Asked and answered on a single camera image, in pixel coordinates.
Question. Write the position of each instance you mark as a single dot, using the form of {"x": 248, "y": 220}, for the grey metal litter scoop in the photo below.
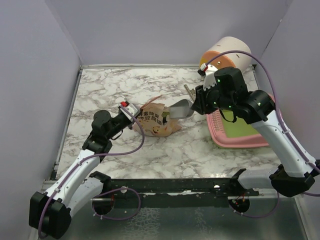
{"x": 181, "y": 110}

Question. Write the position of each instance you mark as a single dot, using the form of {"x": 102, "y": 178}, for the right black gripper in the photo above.
{"x": 200, "y": 104}

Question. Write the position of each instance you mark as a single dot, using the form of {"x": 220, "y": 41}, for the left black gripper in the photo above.
{"x": 130, "y": 124}

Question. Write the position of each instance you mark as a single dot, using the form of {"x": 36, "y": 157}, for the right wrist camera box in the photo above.
{"x": 207, "y": 71}

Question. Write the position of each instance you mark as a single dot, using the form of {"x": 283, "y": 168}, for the metal bag sealing clip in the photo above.
{"x": 190, "y": 92}

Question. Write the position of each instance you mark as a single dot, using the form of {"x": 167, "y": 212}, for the pink green litter box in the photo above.
{"x": 237, "y": 135}

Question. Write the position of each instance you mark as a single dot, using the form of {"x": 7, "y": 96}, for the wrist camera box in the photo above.
{"x": 130, "y": 110}
{"x": 207, "y": 71}

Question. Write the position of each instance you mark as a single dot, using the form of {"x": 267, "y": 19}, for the pink cat litter bag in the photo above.
{"x": 155, "y": 120}

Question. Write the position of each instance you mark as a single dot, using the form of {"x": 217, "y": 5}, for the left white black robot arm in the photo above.
{"x": 51, "y": 212}

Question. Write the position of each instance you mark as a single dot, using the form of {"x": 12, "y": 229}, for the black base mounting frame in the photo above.
{"x": 169, "y": 193}

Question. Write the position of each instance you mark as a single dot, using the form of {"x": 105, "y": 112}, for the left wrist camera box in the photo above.
{"x": 130, "y": 110}

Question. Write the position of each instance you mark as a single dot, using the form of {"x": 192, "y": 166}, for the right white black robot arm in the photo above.
{"x": 225, "y": 89}

